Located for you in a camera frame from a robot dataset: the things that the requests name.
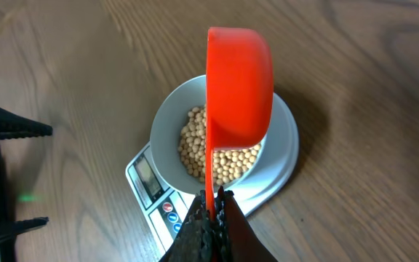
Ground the red plastic measuring scoop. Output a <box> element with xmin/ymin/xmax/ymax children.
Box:
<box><xmin>205</xmin><ymin>27</ymin><xmax>274</xmax><ymax>220</ymax></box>

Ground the white digital kitchen scale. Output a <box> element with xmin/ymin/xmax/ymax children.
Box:
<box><xmin>125</xmin><ymin>94</ymin><xmax>299</xmax><ymax>256</ymax></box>

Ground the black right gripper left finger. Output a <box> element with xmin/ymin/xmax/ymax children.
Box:
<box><xmin>159</xmin><ymin>190</ymin><xmax>213</xmax><ymax>262</ymax></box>

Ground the light grey round bowl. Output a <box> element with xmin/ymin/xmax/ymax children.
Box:
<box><xmin>150</xmin><ymin>75</ymin><xmax>265</xmax><ymax>194</ymax></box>

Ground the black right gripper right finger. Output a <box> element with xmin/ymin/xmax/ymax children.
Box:
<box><xmin>215</xmin><ymin>186</ymin><xmax>277</xmax><ymax>262</ymax></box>

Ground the soybeans pile in bowl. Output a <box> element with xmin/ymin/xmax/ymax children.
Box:
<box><xmin>177</xmin><ymin>106</ymin><xmax>263</xmax><ymax>186</ymax></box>

